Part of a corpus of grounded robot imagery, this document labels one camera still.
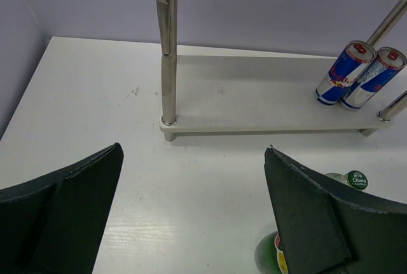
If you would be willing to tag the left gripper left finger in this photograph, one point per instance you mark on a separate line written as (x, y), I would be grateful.
(55, 222)

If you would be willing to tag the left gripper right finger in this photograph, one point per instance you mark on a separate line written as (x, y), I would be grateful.
(328, 227)

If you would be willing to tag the green bottle gold neck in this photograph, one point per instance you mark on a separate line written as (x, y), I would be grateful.
(269, 256)

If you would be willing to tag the beige two-tier shelf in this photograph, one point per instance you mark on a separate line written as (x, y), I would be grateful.
(257, 92)

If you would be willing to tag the rear clear glass bottle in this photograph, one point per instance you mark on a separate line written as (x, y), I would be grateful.
(354, 179)

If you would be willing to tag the left red bull can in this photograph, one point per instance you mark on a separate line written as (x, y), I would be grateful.
(355, 57)

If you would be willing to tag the red bull can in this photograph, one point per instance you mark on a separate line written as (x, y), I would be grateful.
(355, 57)
(387, 64)

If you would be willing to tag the right red bull can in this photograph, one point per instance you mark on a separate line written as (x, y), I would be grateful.
(387, 64)

